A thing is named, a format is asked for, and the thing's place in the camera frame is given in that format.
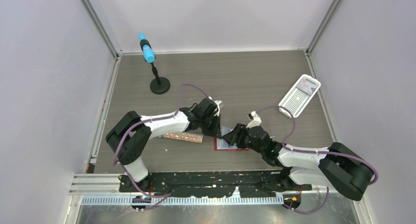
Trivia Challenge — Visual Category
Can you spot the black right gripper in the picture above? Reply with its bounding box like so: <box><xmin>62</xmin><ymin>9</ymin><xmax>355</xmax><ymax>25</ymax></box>
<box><xmin>222</xmin><ymin>123</ymin><xmax>264</xmax><ymax>155</ymax></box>

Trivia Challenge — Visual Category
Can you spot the red leather card holder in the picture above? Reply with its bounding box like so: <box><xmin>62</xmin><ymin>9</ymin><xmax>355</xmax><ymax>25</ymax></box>
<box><xmin>214</xmin><ymin>126</ymin><xmax>249</xmax><ymax>151</ymax></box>

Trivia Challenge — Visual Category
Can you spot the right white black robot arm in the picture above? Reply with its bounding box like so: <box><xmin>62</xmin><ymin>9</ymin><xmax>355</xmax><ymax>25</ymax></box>
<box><xmin>222</xmin><ymin>124</ymin><xmax>378</xmax><ymax>201</ymax></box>

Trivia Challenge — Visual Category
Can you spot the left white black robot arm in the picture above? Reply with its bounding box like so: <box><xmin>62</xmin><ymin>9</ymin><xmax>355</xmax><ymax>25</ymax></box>
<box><xmin>105</xmin><ymin>97</ymin><xmax>223</xmax><ymax>192</ymax></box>

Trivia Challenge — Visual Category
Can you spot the silver VIP card in basket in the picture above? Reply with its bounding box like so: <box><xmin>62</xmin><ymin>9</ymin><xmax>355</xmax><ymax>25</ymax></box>
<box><xmin>297</xmin><ymin>78</ymin><xmax>318</xmax><ymax>95</ymax></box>

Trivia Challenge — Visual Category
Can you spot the glittery sequin tube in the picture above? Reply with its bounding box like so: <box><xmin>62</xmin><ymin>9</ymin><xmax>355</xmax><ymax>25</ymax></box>
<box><xmin>158</xmin><ymin>132</ymin><xmax>203</xmax><ymax>144</ymax></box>

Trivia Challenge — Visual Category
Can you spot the blue microphone on black stand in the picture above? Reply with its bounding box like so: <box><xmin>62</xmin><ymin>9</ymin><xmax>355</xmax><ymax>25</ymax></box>
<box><xmin>138</xmin><ymin>32</ymin><xmax>171</xmax><ymax>95</ymax></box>

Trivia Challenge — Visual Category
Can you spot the white perforated plastic basket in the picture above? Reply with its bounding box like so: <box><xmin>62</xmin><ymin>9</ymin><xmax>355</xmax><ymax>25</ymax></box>
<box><xmin>279</xmin><ymin>74</ymin><xmax>321</xmax><ymax>118</ymax></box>

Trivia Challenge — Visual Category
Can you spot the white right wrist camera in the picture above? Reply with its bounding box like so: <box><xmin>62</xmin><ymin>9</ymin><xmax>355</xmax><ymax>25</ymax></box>
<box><xmin>246</xmin><ymin>111</ymin><xmax>262</xmax><ymax>128</ymax></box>

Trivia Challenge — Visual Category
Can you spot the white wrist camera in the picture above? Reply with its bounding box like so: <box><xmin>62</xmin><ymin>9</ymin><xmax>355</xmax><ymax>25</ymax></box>
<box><xmin>246</xmin><ymin>111</ymin><xmax>262</xmax><ymax>128</ymax></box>
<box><xmin>209</xmin><ymin>96</ymin><xmax>224</xmax><ymax>116</ymax></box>

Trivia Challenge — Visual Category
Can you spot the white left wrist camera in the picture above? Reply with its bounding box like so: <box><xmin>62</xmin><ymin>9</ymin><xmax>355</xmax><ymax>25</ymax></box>
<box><xmin>209</xmin><ymin>96</ymin><xmax>224</xmax><ymax>116</ymax></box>

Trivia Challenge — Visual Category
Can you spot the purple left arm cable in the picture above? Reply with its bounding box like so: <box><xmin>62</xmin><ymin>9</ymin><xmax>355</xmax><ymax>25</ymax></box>
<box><xmin>112</xmin><ymin>83</ymin><xmax>213</xmax><ymax>211</ymax></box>

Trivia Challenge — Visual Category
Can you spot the white slotted cable duct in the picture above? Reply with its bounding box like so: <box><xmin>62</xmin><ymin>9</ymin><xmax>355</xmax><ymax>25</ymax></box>
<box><xmin>80</xmin><ymin>194</ymin><xmax>284</xmax><ymax>206</ymax></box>

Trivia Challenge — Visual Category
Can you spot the aluminium frame rail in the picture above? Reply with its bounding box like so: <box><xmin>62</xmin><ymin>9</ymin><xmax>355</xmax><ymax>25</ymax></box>
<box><xmin>70</xmin><ymin>174</ymin><xmax>326</xmax><ymax>195</ymax></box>

